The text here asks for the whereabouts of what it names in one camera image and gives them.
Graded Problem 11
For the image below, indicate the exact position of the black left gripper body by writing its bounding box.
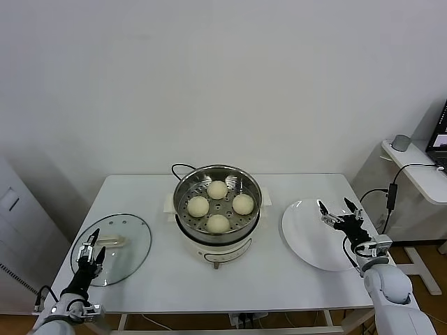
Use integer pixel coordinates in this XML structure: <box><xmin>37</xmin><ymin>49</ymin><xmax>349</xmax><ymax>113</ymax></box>
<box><xmin>75</xmin><ymin>256</ymin><xmax>99</xmax><ymax>286</ymax></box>

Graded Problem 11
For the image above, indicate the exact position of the white power strip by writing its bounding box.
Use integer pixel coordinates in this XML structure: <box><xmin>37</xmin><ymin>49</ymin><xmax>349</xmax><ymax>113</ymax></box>
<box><xmin>228</xmin><ymin>313</ymin><xmax>261</xmax><ymax>329</ymax></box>

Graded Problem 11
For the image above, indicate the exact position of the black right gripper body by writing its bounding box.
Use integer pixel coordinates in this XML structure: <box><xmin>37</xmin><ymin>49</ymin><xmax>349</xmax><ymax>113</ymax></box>
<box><xmin>333</xmin><ymin>213</ymin><xmax>372</xmax><ymax>247</ymax></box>

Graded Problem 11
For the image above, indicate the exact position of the stainless steel steamer basket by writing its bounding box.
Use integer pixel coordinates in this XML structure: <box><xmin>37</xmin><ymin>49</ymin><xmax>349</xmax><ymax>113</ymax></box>
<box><xmin>173</xmin><ymin>166</ymin><xmax>262</xmax><ymax>235</ymax></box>

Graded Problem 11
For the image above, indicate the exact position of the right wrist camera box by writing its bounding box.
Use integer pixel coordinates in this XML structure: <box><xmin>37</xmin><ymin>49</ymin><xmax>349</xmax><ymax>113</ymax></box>
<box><xmin>369</xmin><ymin>234</ymin><xmax>393</xmax><ymax>258</ymax></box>

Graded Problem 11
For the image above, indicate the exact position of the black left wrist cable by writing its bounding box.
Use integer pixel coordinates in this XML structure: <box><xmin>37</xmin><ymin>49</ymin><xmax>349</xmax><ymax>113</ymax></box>
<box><xmin>33</xmin><ymin>285</ymin><xmax>57</xmax><ymax>317</ymax></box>

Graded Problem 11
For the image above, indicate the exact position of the black cooker power cord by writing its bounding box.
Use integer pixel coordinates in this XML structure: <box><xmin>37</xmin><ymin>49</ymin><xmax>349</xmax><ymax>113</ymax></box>
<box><xmin>170</xmin><ymin>163</ymin><xmax>196</xmax><ymax>182</ymax></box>

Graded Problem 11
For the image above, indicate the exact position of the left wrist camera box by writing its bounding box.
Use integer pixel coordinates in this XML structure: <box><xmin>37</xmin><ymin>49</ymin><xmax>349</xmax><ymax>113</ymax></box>
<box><xmin>78</xmin><ymin>302</ymin><xmax>106</xmax><ymax>324</ymax></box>

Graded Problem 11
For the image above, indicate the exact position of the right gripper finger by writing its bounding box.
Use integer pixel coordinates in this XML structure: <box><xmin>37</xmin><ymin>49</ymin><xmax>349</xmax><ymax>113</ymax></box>
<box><xmin>316</xmin><ymin>199</ymin><xmax>345</xmax><ymax>228</ymax></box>
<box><xmin>344</xmin><ymin>197</ymin><xmax>363</xmax><ymax>221</ymax></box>

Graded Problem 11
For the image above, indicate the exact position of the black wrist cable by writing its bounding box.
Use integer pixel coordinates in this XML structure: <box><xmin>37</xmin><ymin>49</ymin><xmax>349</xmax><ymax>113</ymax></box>
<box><xmin>342</xmin><ymin>235</ymin><xmax>360</xmax><ymax>269</ymax></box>
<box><xmin>33</xmin><ymin>285</ymin><xmax>57</xmax><ymax>317</ymax></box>

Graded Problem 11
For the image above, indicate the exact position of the glass lid cream handle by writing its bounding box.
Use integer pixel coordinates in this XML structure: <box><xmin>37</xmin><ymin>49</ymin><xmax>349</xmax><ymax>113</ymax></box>
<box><xmin>70</xmin><ymin>213</ymin><xmax>152</xmax><ymax>287</ymax></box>

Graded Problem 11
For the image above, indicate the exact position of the grey cylindrical speaker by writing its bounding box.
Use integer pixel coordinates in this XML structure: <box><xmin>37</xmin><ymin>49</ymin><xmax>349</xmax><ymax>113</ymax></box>
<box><xmin>390</xmin><ymin>134</ymin><xmax>410</xmax><ymax>153</ymax></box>

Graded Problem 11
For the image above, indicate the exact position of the white table frame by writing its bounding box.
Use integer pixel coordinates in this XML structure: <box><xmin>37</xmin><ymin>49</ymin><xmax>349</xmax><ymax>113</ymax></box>
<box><xmin>71</xmin><ymin>306</ymin><xmax>380</xmax><ymax>335</ymax></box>

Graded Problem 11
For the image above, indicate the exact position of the cream electric cooker pot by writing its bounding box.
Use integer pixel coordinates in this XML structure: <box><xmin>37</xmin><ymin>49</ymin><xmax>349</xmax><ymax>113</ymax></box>
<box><xmin>163</xmin><ymin>186</ymin><xmax>272</xmax><ymax>270</ymax></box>

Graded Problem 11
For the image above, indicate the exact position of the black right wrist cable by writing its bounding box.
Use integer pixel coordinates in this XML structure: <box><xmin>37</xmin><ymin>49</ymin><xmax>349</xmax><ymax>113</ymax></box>
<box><xmin>342</xmin><ymin>235</ymin><xmax>360</xmax><ymax>269</ymax></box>

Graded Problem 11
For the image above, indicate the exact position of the thin white cable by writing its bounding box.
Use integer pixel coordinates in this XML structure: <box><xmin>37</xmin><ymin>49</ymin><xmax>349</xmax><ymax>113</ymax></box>
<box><xmin>141</xmin><ymin>313</ymin><xmax>175</xmax><ymax>331</ymax></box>

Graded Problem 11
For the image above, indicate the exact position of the black laptop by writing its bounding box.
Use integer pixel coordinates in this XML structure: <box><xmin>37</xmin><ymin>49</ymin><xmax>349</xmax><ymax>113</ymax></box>
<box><xmin>424</xmin><ymin>97</ymin><xmax>447</xmax><ymax>168</ymax></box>

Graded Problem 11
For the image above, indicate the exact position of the white round plate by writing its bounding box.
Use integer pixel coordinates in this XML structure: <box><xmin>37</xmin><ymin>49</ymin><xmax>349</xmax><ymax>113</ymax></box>
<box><xmin>281</xmin><ymin>198</ymin><xmax>367</xmax><ymax>272</ymax></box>

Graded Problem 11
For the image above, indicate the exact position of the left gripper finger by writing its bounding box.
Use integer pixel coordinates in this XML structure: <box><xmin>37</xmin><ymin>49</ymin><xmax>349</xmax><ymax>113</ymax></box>
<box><xmin>77</xmin><ymin>228</ymin><xmax>101</xmax><ymax>261</ymax></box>
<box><xmin>94</xmin><ymin>246</ymin><xmax>107</xmax><ymax>271</ymax></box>

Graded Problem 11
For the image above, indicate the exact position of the white steamed baozi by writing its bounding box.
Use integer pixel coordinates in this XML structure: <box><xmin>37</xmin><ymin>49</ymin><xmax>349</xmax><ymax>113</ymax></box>
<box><xmin>186</xmin><ymin>195</ymin><xmax>210</xmax><ymax>218</ymax></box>
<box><xmin>206</xmin><ymin>214</ymin><xmax>231</xmax><ymax>234</ymax></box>
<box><xmin>231</xmin><ymin>194</ymin><xmax>255</xmax><ymax>215</ymax></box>
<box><xmin>207</xmin><ymin>180</ymin><xmax>228</xmax><ymax>200</ymax></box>

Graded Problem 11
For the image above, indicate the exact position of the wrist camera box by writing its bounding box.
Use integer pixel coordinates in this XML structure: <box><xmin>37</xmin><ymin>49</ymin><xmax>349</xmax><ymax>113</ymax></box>
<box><xmin>369</xmin><ymin>234</ymin><xmax>393</xmax><ymax>258</ymax></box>
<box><xmin>78</xmin><ymin>302</ymin><xmax>106</xmax><ymax>324</ymax></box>

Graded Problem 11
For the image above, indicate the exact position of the white grey cabinet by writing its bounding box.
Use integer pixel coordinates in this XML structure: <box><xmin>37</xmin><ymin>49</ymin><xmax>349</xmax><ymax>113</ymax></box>
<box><xmin>0</xmin><ymin>155</ymin><xmax>73</xmax><ymax>315</ymax></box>

